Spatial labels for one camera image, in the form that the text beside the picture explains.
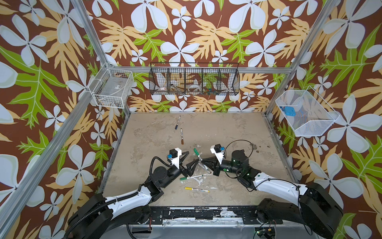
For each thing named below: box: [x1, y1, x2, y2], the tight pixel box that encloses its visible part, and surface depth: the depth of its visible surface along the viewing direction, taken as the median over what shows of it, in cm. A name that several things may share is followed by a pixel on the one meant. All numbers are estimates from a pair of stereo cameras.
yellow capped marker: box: [184, 186, 211, 193], surface depth 84 cm
